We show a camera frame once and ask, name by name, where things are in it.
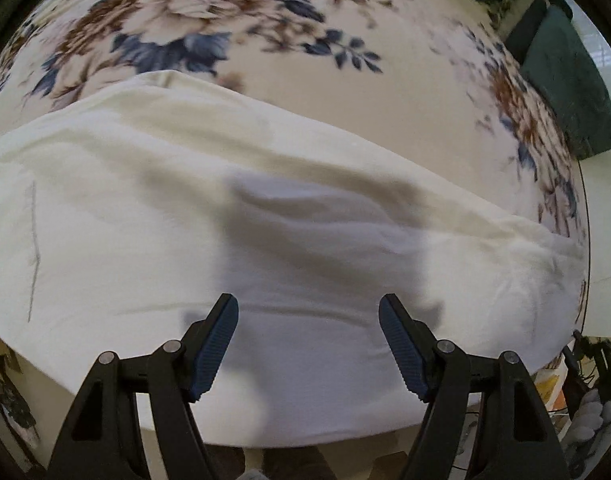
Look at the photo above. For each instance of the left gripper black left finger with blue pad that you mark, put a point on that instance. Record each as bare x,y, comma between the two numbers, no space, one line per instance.
100,437

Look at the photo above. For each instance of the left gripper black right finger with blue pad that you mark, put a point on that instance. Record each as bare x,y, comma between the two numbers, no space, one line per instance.
515,438

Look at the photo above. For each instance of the white pants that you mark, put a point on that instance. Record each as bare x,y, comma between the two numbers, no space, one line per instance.
125,215

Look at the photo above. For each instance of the white bed headboard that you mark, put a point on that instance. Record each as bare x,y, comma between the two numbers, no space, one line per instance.
596,173

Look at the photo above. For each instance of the floral bed blanket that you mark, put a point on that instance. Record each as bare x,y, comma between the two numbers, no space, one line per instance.
428,80

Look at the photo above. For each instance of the folded dark teal garment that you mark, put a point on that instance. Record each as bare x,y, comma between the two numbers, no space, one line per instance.
553,59

